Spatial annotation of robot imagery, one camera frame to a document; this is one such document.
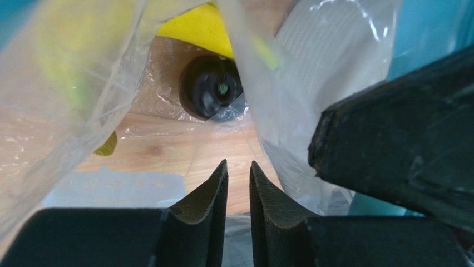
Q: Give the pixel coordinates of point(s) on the yellow fake fruit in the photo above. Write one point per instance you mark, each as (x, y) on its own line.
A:
(75, 44)

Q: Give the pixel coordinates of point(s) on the clear zip top bag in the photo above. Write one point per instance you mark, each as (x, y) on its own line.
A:
(43, 140)

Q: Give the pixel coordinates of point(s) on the dark purple fake fruit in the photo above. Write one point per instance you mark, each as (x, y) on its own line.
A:
(210, 89)

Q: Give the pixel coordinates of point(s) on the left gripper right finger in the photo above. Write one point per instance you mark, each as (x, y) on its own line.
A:
(284, 233)

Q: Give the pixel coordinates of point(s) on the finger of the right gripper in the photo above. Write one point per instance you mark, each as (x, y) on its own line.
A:
(408, 141)

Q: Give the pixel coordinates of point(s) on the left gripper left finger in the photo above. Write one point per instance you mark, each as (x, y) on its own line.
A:
(188, 233)

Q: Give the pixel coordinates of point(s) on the beige bucket hat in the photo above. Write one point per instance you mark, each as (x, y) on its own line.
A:
(340, 47)

